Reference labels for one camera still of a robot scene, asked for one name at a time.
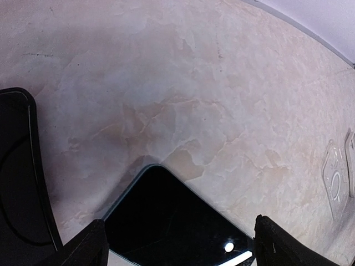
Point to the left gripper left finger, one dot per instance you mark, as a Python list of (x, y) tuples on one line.
[(88, 247)]

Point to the white translucent phone case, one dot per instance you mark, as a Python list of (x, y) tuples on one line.
[(349, 151)]

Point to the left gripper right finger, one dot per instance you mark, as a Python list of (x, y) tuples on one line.
[(272, 246)]

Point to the black phone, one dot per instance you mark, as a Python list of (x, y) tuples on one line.
[(159, 220), (29, 232)]

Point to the clear phone case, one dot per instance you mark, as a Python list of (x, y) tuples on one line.
[(334, 175)]

